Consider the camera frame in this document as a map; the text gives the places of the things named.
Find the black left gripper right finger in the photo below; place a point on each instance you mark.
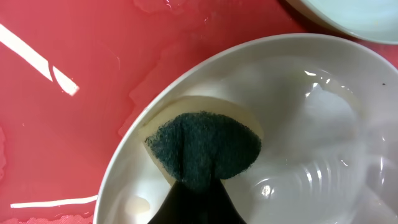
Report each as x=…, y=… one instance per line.
x=220, y=207

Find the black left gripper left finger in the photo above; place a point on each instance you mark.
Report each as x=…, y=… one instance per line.
x=176, y=208

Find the green and yellow sponge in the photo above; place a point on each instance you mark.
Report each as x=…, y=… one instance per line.
x=198, y=138

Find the white stained plate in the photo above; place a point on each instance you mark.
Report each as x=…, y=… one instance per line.
x=328, y=111

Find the light blue stained plate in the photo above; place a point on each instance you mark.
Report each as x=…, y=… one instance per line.
x=370, y=20

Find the red plastic tray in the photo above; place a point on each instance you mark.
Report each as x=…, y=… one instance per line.
x=76, y=74

